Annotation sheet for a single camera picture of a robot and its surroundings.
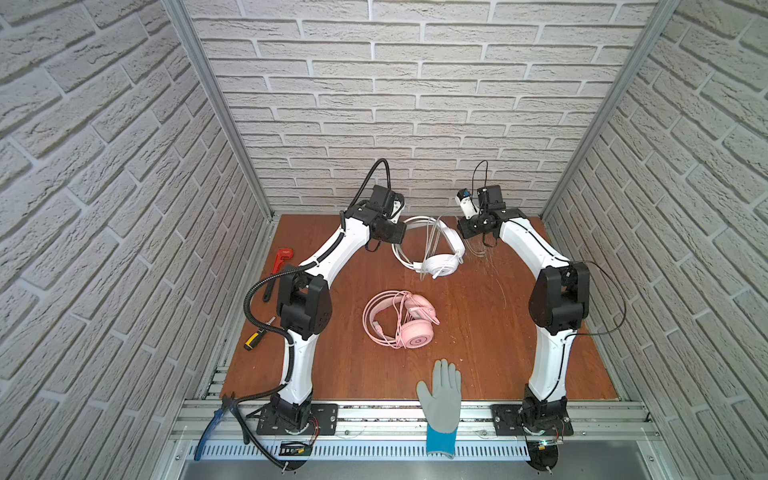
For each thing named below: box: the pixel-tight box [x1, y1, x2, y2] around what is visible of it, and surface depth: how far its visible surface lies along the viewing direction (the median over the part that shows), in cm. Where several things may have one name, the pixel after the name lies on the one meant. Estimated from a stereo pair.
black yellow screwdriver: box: [244, 316, 276, 351], surface depth 86 cm
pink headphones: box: [363, 290, 440, 349], surface depth 85 cm
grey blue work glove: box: [416, 359, 462, 459], surface depth 77 cm
